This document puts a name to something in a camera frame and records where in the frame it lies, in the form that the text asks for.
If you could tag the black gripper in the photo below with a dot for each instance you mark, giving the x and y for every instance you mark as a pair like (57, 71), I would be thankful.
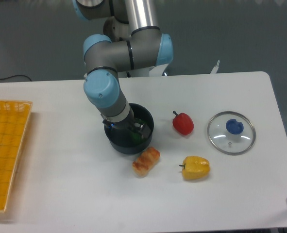
(122, 129)

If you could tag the green toy pepper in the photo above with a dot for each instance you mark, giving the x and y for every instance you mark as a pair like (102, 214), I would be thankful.
(136, 138)

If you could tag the grilled toy meat piece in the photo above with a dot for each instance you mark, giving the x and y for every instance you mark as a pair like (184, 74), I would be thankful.
(146, 161)

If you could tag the dark blue cooking pot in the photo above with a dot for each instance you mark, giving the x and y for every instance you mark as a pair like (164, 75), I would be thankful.
(126, 145)

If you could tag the yellow woven basket tray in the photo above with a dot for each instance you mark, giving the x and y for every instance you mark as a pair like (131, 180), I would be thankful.
(14, 119)

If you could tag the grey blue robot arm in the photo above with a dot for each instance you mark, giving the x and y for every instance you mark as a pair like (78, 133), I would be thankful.
(144, 47)

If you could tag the red toy bell pepper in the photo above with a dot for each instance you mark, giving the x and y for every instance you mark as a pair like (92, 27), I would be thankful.
(183, 123)

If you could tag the yellow toy bell pepper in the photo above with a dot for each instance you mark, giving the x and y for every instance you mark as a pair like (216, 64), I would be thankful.
(195, 167)

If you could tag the glass lid with blue knob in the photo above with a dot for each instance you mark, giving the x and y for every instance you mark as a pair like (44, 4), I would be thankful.
(231, 133)

